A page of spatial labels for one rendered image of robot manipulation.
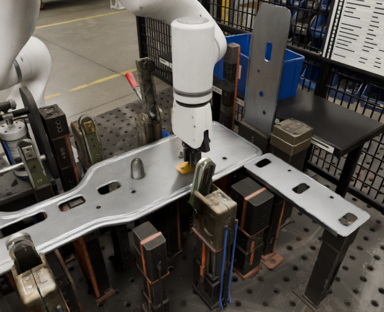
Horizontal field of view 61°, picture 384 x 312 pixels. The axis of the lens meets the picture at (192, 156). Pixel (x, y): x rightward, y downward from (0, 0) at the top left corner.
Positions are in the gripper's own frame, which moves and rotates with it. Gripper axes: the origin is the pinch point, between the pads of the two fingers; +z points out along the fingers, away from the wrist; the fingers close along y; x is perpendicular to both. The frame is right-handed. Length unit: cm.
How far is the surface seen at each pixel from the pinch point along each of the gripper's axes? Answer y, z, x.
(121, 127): -77, 33, 14
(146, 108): -18.5, -5.9, -1.8
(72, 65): -368, 104, 80
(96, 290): 0.6, 28.3, -30.2
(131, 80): -28.3, -10.0, -0.6
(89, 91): -278, 104, 66
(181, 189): 5.4, 3.3, -7.2
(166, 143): -12.5, 3.3, 0.2
